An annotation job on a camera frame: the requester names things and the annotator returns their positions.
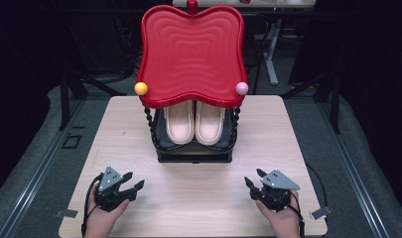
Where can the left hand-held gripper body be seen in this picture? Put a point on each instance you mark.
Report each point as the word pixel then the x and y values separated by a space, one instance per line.
pixel 109 180

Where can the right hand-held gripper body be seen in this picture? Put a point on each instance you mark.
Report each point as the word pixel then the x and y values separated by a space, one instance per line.
pixel 278 183

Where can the cream foam slipper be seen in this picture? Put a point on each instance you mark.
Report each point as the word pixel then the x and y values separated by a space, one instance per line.
pixel 179 125
pixel 209 125

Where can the red and black shoe rack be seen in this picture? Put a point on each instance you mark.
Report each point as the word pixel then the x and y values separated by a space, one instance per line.
pixel 192 59

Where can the person's right hand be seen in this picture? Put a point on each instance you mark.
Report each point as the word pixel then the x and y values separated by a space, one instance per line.
pixel 286 223

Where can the person's left hand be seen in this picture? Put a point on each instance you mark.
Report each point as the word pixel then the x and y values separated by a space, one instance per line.
pixel 101 223

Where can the black metal stand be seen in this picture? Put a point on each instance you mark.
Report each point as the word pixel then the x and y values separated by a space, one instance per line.
pixel 336 105
pixel 65 99

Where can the grey metal bracket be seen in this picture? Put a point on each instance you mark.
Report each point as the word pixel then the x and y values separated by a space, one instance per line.
pixel 66 213
pixel 321 212

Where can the aluminium floor rail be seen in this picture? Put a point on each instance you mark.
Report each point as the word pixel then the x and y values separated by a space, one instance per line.
pixel 350 165
pixel 39 175

